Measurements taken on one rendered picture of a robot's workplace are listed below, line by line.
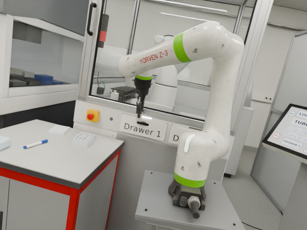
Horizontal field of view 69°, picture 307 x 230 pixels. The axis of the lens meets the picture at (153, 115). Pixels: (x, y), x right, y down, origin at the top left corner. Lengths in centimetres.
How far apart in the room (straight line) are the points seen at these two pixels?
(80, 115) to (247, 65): 107
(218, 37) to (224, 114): 32
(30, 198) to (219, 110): 86
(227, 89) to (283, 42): 413
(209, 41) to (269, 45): 416
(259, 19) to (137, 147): 101
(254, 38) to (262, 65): 349
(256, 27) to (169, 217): 107
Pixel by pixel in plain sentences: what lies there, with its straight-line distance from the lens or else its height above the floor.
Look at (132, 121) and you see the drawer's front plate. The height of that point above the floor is 89.
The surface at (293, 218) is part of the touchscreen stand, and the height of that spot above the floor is 60.
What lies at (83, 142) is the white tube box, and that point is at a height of 78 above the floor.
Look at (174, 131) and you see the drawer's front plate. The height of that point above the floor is 89.
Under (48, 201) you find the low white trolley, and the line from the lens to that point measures 107.
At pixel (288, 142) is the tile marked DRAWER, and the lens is 138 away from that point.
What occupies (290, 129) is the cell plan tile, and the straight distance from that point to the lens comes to 142.
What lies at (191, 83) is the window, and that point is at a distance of 136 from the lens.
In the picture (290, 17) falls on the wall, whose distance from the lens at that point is 515.
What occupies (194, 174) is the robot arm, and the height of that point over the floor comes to 90.
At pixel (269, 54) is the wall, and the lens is 493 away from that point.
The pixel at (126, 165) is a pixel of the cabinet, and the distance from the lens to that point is 152.
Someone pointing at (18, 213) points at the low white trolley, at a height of 53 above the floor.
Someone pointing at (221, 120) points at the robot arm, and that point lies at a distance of 96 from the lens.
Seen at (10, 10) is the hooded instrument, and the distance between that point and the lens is 153.
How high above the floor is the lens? 123
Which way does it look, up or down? 11 degrees down
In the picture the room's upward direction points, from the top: 11 degrees clockwise
